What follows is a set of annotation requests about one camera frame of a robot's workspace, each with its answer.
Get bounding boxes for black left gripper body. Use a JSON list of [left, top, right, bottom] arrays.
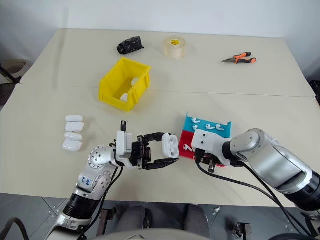
[[131, 135, 153, 171]]

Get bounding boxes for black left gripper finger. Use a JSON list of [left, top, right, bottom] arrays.
[[146, 157, 180, 171], [143, 132, 166, 146]]

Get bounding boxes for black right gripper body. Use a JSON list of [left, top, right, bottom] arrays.
[[194, 148, 218, 174]]

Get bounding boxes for yellow plastic bin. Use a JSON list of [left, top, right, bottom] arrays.
[[97, 56, 153, 113]]

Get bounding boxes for red plastic tray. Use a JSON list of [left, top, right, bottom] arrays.
[[179, 129, 226, 168]]

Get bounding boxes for blue plastic tray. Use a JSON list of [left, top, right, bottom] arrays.
[[182, 111, 234, 139]]

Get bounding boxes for grey rounded shape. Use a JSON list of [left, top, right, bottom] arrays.
[[119, 204, 151, 236]]

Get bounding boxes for clear tape roll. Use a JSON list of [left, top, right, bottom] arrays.
[[163, 35, 188, 61]]

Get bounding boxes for black rolled bundle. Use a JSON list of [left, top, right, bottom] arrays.
[[116, 35, 146, 55]]

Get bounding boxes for orange black pliers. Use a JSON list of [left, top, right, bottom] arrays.
[[220, 51, 258, 64]]

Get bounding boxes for dark object beside table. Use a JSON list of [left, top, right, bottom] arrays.
[[309, 79, 320, 109]]

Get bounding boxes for black stand beside table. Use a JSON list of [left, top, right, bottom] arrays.
[[0, 59, 27, 85]]

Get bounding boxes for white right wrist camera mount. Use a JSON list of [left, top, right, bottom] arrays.
[[191, 128, 232, 167]]

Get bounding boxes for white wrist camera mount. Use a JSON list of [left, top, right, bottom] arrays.
[[115, 129, 141, 169], [191, 128, 232, 167]]

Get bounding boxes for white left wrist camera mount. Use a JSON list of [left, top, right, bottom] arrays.
[[115, 129, 141, 169]]

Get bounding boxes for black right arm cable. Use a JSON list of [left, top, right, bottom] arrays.
[[195, 159, 313, 237]]

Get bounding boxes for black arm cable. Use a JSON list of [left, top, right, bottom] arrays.
[[81, 164, 124, 240], [195, 159, 313, 237]]

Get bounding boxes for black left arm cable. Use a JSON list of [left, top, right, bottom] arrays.
[[81, 164, 124, 240]]

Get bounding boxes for black floor cable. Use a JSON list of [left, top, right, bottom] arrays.
[[0, 216, 29, 240]]

